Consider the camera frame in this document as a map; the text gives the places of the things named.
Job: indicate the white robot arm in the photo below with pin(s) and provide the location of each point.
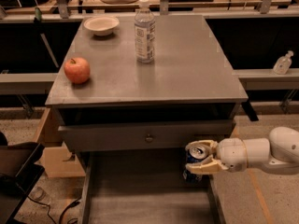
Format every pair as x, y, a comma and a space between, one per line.
278, 154

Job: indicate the grey top drawer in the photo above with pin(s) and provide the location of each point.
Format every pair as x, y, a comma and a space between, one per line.
86, 129

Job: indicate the black bin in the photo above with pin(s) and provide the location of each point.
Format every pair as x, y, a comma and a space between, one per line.
18, 175

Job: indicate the clear hand sanitizer bottle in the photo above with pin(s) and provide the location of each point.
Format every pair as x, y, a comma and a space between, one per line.
283, 63

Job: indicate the red apple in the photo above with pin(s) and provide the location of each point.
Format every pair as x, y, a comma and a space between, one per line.
77, 70

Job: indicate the cardboard box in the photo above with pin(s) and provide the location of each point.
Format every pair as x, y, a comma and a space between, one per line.
57, 160

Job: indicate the round drawer knob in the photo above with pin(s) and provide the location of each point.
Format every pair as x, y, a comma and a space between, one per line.
149, 138

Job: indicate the blue pepsi can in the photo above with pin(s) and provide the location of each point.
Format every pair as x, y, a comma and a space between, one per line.
194, 154

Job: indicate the grey metal drawer cabinet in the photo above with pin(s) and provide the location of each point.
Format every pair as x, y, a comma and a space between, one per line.
189, 69

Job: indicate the clear plastic water bottle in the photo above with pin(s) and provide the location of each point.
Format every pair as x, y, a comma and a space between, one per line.
144, 32

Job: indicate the white ceramic bowl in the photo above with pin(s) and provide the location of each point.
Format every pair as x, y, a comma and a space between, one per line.
101, 25

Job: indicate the grey open middle drawer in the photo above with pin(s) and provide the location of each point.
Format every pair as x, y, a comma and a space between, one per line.
146, 187

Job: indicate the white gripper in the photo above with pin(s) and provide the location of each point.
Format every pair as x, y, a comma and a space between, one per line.
231, 153

